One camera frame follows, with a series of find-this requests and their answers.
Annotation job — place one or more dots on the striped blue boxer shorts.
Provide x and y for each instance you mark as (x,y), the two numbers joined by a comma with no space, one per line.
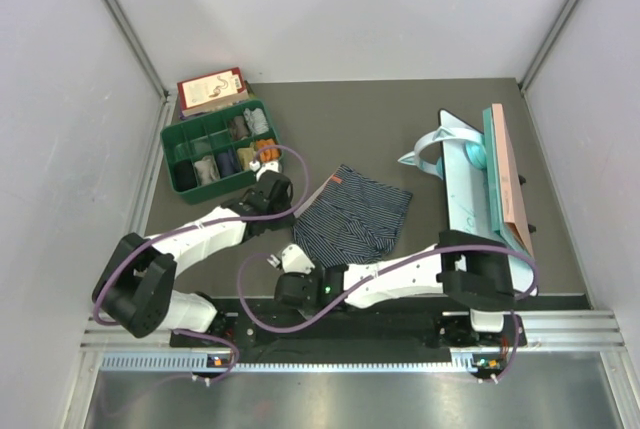
(353,220)

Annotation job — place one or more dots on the green compartment tray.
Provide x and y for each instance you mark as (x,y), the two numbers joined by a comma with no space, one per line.
(208,135)

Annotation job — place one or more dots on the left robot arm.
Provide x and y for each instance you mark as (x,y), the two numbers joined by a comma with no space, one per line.
(136,288)

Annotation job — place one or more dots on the black underwear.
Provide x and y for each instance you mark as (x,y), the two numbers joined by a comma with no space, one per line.
(184,176)

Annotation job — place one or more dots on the navy rolled sock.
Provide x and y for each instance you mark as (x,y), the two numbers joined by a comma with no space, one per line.
(227,163)

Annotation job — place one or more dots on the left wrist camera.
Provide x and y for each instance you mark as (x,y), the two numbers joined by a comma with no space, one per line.
(259,168)

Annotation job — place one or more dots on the teal and pink book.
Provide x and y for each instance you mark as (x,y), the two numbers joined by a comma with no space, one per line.
(508,217)

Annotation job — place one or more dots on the mustard rolled sock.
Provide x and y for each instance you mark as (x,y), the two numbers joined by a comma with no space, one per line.
(245,157)

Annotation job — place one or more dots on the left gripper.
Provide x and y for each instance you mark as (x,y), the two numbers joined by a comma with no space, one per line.
(281,225)

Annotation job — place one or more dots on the red and cream book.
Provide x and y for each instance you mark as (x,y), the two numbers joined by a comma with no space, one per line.
(212,92)

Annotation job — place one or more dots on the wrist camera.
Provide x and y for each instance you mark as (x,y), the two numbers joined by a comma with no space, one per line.
(291,259)
(259,168)

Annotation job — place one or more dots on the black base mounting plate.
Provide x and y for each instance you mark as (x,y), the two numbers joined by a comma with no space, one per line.
(421,322)

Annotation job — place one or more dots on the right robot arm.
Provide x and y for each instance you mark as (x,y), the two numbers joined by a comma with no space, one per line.
(484,275)

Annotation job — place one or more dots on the orange rolled sock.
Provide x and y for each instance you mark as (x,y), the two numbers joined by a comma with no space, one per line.
(267,150)

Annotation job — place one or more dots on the grey rolled sock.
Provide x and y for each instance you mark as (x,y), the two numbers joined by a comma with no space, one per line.
(256,121)

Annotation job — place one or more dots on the beige rolled sock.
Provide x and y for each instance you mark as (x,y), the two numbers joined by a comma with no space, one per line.
(207,171)

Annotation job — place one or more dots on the brown rolled sock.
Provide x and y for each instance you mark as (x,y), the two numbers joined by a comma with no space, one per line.
(238,128)

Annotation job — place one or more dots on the light blue tablet board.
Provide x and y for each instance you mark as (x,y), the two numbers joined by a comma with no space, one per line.
(468,198)

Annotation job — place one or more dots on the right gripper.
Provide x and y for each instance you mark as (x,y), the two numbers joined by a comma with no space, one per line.
(318,271)

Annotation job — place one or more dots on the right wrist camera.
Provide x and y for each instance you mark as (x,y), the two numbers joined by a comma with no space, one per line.
(291,259)

